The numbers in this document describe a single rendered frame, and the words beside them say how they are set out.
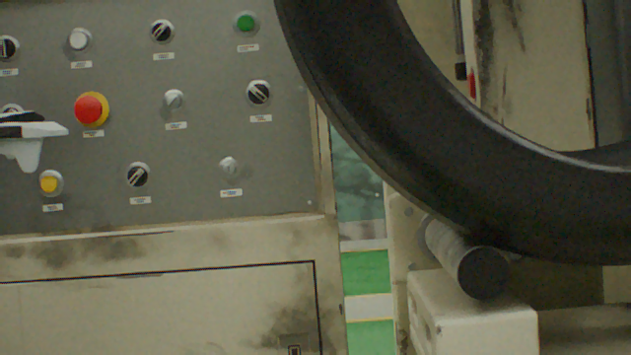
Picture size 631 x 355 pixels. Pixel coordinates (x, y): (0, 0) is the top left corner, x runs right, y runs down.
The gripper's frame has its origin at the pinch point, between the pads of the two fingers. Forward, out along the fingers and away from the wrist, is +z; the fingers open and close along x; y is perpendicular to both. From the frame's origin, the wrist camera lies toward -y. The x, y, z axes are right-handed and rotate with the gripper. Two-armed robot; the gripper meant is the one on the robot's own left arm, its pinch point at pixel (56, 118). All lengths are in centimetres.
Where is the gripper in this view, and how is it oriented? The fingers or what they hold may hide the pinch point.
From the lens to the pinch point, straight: 164.9
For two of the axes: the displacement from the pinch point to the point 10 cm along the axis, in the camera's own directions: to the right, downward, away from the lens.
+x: 4.0, 1.5, -9.1
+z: 9.2, -1.0, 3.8
